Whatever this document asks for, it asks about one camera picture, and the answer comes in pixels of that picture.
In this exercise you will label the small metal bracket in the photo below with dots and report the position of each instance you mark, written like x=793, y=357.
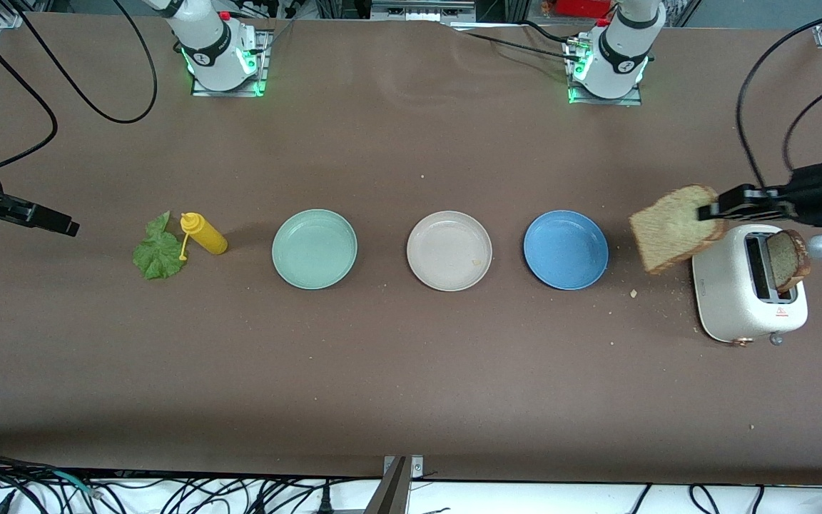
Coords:
x=417, y=467

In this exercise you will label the beige round plate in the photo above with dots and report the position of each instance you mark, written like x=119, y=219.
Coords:
x=447, y=250

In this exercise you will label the green lettuce leaf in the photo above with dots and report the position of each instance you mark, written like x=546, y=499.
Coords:
x=158, y=257

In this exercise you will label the black power plug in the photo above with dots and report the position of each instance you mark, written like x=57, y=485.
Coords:
x=323, y=501

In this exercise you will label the pale green round plate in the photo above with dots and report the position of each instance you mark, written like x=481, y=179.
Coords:
x=315, y=250

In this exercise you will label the brown crust bread slice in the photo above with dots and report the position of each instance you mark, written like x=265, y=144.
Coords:
x=668, y=232
x=785, y=260

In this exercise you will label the white two-slot toaster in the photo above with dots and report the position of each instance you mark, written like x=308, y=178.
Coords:
x=721, y=285

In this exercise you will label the yellow mustard squeeze bottle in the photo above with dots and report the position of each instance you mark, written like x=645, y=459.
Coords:
x=207, y=237

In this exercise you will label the blue round plate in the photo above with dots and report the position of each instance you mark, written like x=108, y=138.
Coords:
x=566, y=250

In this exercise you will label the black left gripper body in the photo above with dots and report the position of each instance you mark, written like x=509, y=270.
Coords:
x=818, y=187

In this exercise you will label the silver metal frame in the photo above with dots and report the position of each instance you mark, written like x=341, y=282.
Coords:
x=422, y=10

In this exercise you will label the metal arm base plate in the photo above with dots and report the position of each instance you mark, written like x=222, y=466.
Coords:
x=260, y=84
x=632, y=101

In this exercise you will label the red box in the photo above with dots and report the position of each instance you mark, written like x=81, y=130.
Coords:
x=582, y=7

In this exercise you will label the grey metal strut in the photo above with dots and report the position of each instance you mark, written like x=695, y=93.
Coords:
x=391, y=492

